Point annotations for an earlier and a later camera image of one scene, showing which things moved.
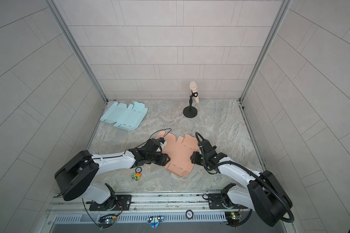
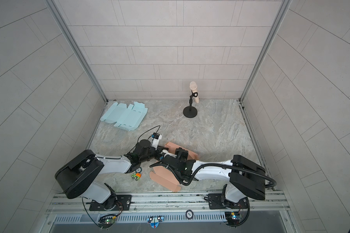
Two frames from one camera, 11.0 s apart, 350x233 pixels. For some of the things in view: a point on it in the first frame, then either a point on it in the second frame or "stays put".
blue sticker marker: (155, 221) stays put
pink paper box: (180, 151) → (163, 174)
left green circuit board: (106, 221) stays put
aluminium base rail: (186, 208) stays put
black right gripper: (194, 158) → (178, 153)
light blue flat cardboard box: (129, 118) stays put
